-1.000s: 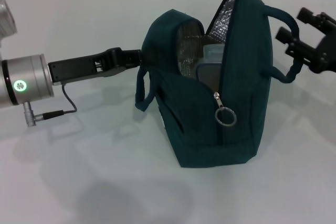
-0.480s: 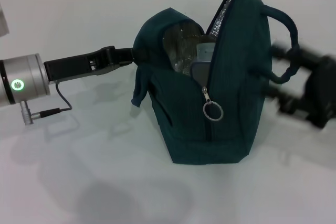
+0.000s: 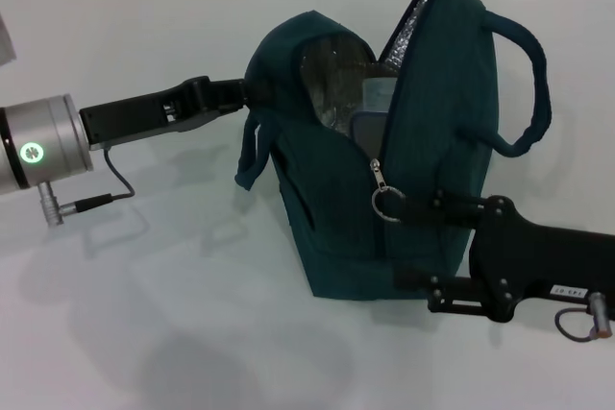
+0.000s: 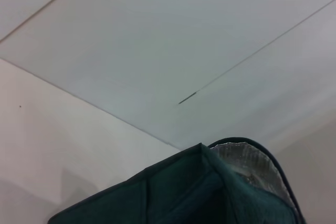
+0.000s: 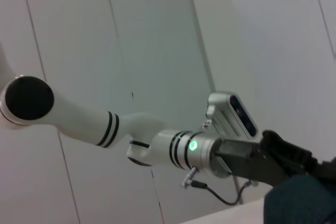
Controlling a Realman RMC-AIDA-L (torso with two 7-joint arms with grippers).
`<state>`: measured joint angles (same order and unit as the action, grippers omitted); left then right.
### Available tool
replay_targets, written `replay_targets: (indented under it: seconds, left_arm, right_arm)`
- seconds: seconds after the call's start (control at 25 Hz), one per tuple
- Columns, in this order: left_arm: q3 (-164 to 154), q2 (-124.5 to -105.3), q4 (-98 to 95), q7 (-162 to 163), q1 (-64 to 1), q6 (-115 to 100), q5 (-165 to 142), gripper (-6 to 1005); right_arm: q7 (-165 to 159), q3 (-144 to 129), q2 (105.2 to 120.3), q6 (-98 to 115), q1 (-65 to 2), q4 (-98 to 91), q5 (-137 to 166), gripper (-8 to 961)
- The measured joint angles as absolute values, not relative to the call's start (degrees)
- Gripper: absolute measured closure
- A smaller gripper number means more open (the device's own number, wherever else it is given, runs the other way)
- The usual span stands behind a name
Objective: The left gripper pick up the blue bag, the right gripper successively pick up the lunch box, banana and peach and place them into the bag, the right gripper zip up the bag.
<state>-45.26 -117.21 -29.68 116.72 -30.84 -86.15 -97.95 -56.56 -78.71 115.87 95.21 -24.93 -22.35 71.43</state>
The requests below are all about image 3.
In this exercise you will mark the dark teal insulated lunch bag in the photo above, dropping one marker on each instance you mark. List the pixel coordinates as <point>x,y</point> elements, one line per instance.
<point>384,165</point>

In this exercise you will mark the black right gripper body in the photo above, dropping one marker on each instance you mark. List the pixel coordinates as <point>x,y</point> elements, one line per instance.
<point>538,256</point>

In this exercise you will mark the clear plastic container blue lid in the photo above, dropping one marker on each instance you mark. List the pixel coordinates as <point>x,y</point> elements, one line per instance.
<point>379,103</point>

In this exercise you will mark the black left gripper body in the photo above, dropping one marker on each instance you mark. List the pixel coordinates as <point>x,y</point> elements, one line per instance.
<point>144,114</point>

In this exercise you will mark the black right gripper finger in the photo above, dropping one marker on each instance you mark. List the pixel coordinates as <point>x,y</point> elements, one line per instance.
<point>442,290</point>
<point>437,213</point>

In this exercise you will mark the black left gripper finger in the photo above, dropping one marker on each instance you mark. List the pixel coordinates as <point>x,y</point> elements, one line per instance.
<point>228,90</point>

